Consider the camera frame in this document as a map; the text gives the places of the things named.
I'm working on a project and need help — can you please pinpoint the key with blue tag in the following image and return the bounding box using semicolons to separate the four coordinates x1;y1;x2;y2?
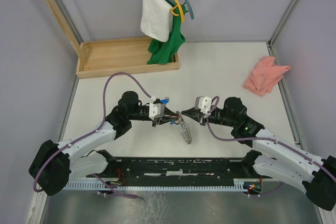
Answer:
160;98;170;104

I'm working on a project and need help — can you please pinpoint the key with red tag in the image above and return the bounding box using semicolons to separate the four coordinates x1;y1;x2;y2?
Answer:
169;112;182;120

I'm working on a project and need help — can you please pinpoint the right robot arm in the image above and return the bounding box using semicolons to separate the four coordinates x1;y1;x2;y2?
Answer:
182;97;335;211

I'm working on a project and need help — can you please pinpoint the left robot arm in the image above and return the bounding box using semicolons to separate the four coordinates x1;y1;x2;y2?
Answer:
28;91;178;196

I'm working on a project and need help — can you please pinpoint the green garment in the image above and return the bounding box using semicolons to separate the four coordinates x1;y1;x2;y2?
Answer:
147;16;185;65

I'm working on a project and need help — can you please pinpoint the wooden tray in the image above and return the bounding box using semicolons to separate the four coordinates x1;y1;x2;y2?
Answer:
76;37;180;79

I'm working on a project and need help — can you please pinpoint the pink cloth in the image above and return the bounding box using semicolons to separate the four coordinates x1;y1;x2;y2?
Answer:
243;56;291;97

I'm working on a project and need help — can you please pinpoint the white towel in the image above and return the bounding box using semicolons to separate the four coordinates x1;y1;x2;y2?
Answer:
140;0;173;42

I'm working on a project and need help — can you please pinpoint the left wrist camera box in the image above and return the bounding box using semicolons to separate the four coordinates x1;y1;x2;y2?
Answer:
149;103;165;120

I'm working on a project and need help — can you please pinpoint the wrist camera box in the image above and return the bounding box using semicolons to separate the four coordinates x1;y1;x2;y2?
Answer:
149;103;165;120
194;96;212;117

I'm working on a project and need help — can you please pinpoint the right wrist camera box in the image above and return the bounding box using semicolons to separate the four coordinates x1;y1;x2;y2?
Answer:
194;96;212;117

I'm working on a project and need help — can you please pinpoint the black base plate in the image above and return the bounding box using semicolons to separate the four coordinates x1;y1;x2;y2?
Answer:
98;157;260;186

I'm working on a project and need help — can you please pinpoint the white slotted cable duct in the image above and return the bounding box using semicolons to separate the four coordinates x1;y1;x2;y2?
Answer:
63;178;248;193

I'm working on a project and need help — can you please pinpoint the wooden rack post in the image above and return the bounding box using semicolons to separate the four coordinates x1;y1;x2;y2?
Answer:
45;0;87;65

